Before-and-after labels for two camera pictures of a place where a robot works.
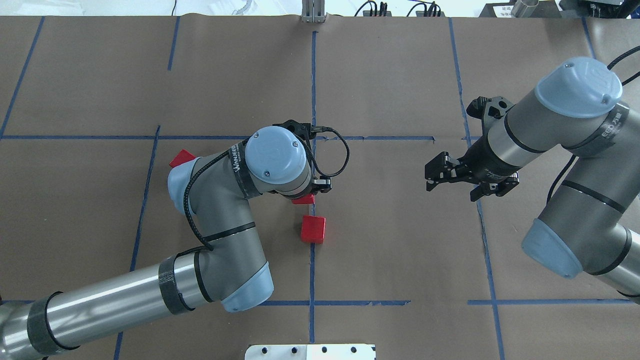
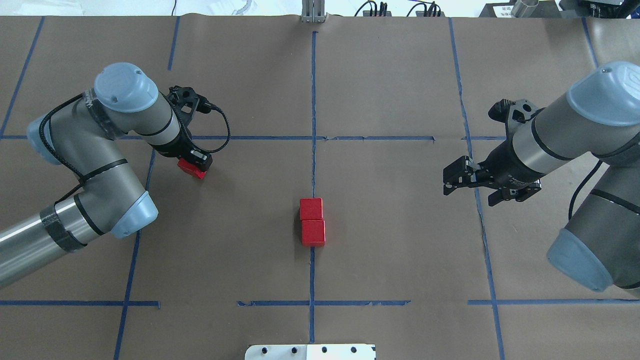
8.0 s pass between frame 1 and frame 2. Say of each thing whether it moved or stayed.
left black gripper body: moved
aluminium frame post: stayed
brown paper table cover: stayed
